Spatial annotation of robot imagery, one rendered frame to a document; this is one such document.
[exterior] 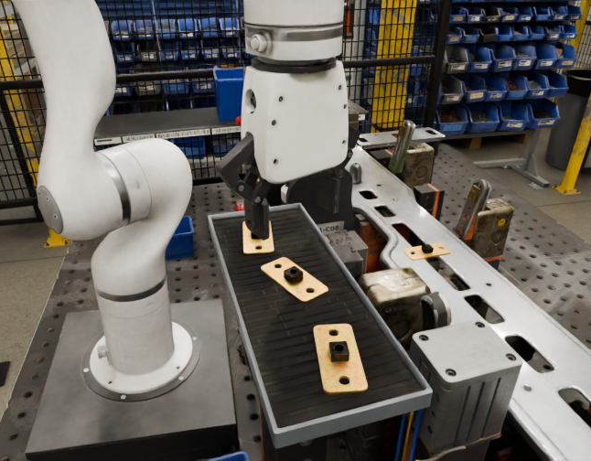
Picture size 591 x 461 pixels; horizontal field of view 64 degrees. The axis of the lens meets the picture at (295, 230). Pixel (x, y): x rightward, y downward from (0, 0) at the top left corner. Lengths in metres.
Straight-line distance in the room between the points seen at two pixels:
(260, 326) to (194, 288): 0.86
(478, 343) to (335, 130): 0.28
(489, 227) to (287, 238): 0.52
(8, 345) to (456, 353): 2.16
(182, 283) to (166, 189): 0.62
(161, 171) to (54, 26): 0.23
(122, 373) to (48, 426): 0.14
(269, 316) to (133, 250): 0.37
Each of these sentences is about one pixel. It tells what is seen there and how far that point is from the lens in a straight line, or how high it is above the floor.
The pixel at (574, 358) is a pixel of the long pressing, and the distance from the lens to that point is 0.78.
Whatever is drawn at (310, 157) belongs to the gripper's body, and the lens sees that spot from 0.44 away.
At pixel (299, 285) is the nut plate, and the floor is 1.16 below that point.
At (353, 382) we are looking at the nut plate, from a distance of 0.43.
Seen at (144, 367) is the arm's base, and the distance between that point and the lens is 0.93.
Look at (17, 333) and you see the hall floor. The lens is 2.53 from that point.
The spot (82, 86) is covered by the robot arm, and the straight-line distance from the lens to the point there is 0.71.
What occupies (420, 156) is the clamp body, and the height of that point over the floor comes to 1.03.
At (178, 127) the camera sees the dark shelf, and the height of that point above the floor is 1.03.
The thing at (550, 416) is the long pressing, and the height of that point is 1.00.
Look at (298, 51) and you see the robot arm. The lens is 0.40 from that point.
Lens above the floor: 1.48
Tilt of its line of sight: 30 degrees down
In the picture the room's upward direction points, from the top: straight up
